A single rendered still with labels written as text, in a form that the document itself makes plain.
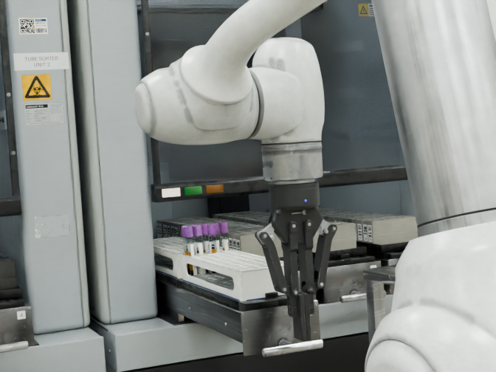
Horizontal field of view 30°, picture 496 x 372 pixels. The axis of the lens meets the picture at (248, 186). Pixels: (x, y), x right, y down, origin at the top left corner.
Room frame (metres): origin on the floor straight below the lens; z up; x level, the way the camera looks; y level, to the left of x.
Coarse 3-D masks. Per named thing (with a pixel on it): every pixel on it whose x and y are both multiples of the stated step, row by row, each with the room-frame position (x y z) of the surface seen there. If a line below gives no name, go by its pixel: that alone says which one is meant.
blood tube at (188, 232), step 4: (188, 228) 1.70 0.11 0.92; (188, 232) 1.70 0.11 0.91; (192, 232) 1.70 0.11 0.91; (188, 236) 1.70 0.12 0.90; (192, 236) 1.70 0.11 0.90; (188, 240) 1.70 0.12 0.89; (192, 240) 1.70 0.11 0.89; (188, 244) 1.70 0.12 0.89; (192, 244) 1.70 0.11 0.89; (188, 248) 1.70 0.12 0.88; (192, 248) 1.70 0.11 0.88; (188, 252) 1.70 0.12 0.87; (192, 252) 1.70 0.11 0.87; (192, 268) 1.70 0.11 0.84; (192, 272) 1.70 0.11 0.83; (196, 272) 1.70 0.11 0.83
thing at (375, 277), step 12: (396, 264) 1.73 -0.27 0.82; (372, 276) 1.67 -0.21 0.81; (384, 276) 1.63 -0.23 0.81; (372, 288) 1.67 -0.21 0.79; (372, 300) 1.68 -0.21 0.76; (384, 300) 1.68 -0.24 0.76; (372, 312) 1.68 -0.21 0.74; (384, 312) 1.68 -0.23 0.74; (372, 324) 1.68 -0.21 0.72; (372, 336) 1.68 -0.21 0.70
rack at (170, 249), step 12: (156, 240) 2.01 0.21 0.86; (168, 240) 2.00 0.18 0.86; (180, 240) 1.98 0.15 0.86; (156, 252) 1.87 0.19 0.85; (168, 252) 1.80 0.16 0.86; (180, 252) 1.76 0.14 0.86; (156, 264) 1.89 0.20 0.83; (168, 264) 1.99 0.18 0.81; (180, 264) 1.75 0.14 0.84; (180, 276) 1.75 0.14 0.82
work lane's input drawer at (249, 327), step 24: (168, 288) 1.76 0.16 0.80; (192, 288) 1.66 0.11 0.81; (192, 312) 1.64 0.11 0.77; (216, 312) 1.52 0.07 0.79; (240, 312) 1.43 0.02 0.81; (264, 312) 1.44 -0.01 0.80; (240, 336) 1.43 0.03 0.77; (264, 336) 1.44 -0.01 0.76; (288, 336) 1.45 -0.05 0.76; (312, 336) 1.47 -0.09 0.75
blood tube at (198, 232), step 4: (196, 228) 1.71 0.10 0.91; (200, 228) 1.71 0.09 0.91; (196, 232) 1.71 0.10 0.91; (200, 232) 1.71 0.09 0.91; (196, 236) 1.71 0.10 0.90; (200, 236) 1.71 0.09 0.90; (196, 240) 1.71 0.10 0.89; (200, 240) 1.71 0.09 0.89; (196, 244) 1.71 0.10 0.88; (200, 244) 1.71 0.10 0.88; (196, 248) 1.71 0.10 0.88; (200, 248) 1.71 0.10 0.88; (200, 252) 1.71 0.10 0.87; (200, 268) 1.71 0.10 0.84; (200, 272) 1.71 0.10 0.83; (204, 272) 1.71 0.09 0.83
